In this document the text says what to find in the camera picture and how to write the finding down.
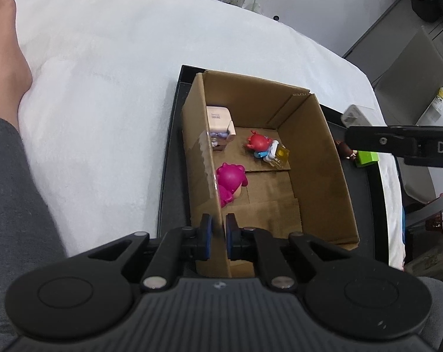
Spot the green hexagonal box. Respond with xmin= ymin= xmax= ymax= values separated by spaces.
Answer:
xmin=355 ymin=150 xmax=380 ymax=168

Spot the white bed cover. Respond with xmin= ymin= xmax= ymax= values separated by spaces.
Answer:
xmin=3 ymin=0 xmax=406 ymax=270

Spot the white charger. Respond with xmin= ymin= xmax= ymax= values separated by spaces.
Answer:
xmin=340 ymin=104 xmax=376 ymax=129

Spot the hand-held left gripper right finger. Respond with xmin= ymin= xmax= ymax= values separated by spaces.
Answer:
xmin=225 ymin=213 xmax=356 ymax=292

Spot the pink-haired toy figure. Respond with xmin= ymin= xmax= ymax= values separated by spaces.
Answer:
xmin=215 ymin=162 xmax=249 ymax=209

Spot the red figure with yellow block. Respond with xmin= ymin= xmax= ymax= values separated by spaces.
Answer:
xmin=245 ymin=130 xmax=292 ymax=171

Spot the yellow bottle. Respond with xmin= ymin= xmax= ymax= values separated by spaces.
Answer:
xmin=431 ymin=87 xmax=443 ymax=114

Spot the brown-haired doll figure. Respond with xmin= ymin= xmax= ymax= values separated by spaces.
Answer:
xmin=334 ymin=140 xmax=358 ymax=160

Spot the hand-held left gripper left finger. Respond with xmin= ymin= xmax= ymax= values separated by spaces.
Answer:
xmin=86 ymin=213 xmax=214 ymax=292

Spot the brown cardboard box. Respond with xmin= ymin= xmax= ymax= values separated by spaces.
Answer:
xmin=180 ymin=69 xmax=361 ymax=279

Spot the white cube robot toy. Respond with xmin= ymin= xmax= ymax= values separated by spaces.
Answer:
xmin=206 ymin=105 xmax=238 ymax=152

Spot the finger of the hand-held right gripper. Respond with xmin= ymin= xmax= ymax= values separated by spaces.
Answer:
xmin=344 ymin=125 xmax=428 ymax=155

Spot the black tray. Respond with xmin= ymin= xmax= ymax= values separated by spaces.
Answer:
xmin=156 ymin=65 xmax=406 ymax=269

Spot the person's left leg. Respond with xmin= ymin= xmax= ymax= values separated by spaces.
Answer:
xmin=0 ymin=0 xmax=70 ymax=338

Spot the white plastic bag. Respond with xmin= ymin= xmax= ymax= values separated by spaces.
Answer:
xmin=226 ymin=0 xmax=266 ymax=15

